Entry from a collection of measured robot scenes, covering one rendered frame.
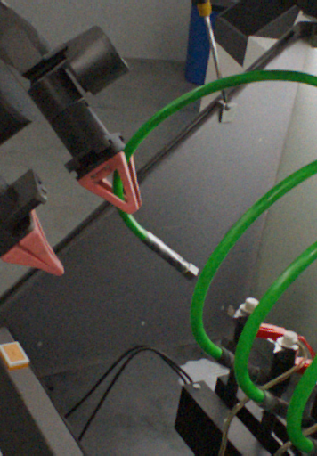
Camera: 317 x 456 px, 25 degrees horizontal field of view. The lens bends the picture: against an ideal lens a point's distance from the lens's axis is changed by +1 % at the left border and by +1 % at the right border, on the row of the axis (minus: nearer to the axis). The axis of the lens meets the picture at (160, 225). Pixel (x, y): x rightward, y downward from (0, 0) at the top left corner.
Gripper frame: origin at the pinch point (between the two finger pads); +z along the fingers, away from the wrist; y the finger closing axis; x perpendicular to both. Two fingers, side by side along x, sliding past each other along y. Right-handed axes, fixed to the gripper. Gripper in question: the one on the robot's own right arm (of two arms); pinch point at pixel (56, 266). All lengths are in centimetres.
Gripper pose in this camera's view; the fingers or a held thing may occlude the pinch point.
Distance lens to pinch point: 75.9
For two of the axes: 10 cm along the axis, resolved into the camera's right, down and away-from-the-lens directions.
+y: 7.7, -6.3, -0.9
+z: 5.8, 6.4, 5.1
